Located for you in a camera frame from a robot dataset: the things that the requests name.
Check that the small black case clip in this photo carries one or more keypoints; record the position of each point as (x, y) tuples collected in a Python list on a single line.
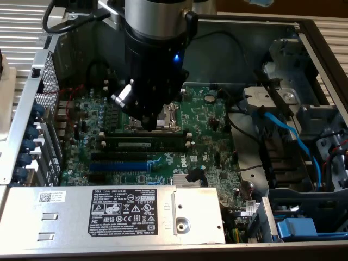
[(36, 73)]

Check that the grey metal PC case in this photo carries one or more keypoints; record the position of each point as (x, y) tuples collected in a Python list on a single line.
[(231, 68)]

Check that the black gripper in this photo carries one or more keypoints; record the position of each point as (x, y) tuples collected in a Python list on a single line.
[(155, 70)]

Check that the round coin battery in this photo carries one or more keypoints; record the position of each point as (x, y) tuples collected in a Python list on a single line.
[(209, 98)]

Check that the green motherboard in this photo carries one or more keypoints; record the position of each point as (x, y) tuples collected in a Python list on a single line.
[(201, 130)]

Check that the grey metal drive cage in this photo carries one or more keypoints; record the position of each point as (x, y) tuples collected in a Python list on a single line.
[(296, 79)]

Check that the silver power supply with label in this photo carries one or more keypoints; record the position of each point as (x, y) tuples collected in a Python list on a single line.
[(68, 217)]

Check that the blue card retention clip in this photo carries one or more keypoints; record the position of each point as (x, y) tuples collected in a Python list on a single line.
[(32, 132), (24, 159), (21, 173), (38, 111), (28, 145)]

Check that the green RAM stick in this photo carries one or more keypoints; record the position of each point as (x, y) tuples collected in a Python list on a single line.
[(136, 145)]

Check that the long blue expansion slot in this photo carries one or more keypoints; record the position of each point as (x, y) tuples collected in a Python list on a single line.
[(119, 166)]

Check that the long black expansion slot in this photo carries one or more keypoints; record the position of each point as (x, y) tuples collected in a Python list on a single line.
[(119, 156)]

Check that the RAM slot with white latches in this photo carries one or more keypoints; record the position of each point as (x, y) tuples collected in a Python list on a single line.
[(103, 143), (102, 134)]

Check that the silver finned chipset heatsink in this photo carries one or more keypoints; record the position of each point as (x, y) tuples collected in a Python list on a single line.
[(180, 180)]

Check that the silver mounting bracket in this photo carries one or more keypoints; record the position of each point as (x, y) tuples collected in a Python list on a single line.
[(114, 19)]

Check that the RAM slot with black latches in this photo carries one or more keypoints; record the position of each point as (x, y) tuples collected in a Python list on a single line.
[(122, 135)]

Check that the silver disk bay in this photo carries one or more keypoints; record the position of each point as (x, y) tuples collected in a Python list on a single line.
[(263, 96)]

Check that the blue plastic bay latch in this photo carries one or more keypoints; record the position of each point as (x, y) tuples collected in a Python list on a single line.
[(296, 228)]

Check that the black ribbed fan shroud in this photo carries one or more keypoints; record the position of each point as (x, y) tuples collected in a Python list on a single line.
[(282, 163)]

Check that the black plug on motherboard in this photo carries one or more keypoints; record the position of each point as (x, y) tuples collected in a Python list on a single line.
[(194, 175)]

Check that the silver CPU socket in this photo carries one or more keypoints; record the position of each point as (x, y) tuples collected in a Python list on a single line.
[(171, 117)]

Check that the black plastic bar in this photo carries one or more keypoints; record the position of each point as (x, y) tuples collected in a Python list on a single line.
[(277, 95)]

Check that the short black expansion slot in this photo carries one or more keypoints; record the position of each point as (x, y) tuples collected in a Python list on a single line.
[(96, 178)]

